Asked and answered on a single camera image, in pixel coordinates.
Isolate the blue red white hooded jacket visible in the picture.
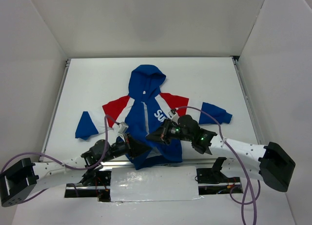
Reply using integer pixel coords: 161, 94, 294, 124
75, 65, 232, 169

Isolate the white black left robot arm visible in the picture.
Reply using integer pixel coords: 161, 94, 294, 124
0, 135, 151, 207

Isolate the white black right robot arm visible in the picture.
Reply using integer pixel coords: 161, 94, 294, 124
146, 115, 295, 192

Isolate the white foil-edged panel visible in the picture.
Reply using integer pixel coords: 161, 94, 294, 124
110, 167, 200, 202

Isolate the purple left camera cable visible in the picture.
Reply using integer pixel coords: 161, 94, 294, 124
0, 114, 121, 206

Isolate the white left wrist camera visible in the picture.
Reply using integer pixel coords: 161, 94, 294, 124
117, 122, 129, 136

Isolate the aluminium table frame rail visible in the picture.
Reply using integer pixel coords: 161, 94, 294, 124
45, 57, 265, 169

